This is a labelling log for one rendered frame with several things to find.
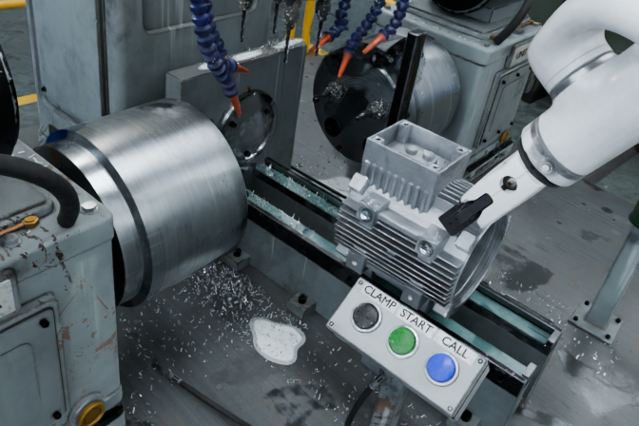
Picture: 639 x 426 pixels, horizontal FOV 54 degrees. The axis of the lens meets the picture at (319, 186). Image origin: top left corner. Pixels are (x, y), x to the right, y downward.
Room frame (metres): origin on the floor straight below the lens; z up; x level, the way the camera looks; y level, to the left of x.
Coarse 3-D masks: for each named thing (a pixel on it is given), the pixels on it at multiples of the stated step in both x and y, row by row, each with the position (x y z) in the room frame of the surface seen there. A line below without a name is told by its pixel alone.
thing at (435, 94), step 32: (320, 64) 1.18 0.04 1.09; (352, 64) 1.13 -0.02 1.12; (384, 64) 1.09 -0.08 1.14; (448, 64) 1.19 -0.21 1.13; (320, 96) 1.09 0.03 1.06; (352, 96) 1.12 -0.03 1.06; (384, 96) 1.08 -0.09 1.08; (416, 96) 1.07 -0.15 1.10; (448, 96) 1.15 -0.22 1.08; (352, 128) 1.11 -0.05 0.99; (352, 160) 1.11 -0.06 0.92
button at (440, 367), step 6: (438, 354) 0.47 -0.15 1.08; (444, 354) 0.47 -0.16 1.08; (432, 360) 0.46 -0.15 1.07; (438, 360) 0.46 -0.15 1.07; (444, 360) 0.46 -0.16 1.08; (450, 360) 0.46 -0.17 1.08; (432, 366) 0.46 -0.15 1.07; (438, 366) 0.46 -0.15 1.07; (444, 366) 0.46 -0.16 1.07; (450, 366) 0.46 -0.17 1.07; (432, 372) 0.45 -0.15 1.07; (438, 372) 0.45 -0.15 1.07; (444, 372) 0.45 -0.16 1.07; (450, 372) 0.45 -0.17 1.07; (432, 378) 0.45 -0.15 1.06; (438, 378) 0.45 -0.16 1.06; (444, 378) 0.45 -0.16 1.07; (450, 378) 0.45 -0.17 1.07
